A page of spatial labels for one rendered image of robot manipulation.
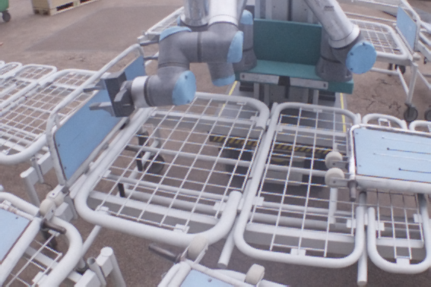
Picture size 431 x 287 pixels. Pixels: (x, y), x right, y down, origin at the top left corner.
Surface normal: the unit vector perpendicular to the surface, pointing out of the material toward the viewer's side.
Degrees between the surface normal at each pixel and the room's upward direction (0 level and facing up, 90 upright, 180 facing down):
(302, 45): 90
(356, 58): 94
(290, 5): 90
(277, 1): 90
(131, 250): 0
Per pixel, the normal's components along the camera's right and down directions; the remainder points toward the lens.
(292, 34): -0.23, 0.52
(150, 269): -0.02, -0.84
